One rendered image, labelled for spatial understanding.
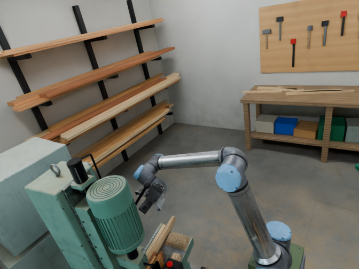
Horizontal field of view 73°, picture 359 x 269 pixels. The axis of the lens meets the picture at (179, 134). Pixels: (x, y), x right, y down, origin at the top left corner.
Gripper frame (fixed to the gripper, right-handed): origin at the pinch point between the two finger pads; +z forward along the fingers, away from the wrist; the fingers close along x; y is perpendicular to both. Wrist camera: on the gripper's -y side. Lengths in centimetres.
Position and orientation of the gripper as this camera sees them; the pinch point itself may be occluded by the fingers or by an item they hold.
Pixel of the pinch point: (146, 203)
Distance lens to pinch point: 120.0
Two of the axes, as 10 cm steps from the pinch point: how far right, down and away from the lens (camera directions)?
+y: 5.8, -8.2, 0.2
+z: -0.6, -0.6, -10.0
